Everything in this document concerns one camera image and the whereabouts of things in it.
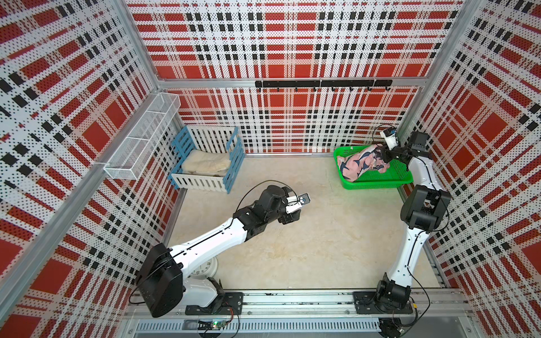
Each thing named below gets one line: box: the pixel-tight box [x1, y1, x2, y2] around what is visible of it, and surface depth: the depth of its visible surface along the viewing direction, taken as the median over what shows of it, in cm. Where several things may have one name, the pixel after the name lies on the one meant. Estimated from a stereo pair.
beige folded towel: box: [181, 149, 232, 177], surface depth 110 cm
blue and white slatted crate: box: [167, 125, 246, 194], surface depth 110 cm
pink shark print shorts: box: [336, 144, 391, 183], surface depth 102 cm
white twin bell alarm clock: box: [188, 255, 219, 279], surface depth 79 cm
